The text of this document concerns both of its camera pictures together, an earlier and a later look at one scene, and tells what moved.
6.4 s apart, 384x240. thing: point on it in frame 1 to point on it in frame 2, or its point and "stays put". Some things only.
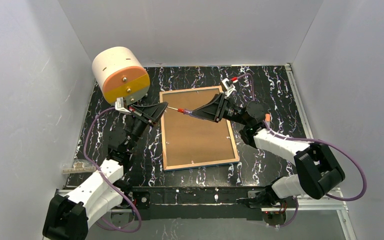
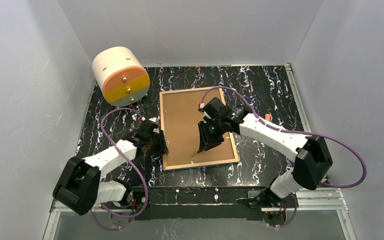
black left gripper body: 142,117 to 155,142
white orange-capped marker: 267,117 stays put
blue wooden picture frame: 237,160 stays put
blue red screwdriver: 184,110 to 198,152
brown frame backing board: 189,139 stays put
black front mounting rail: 192,203 stays put
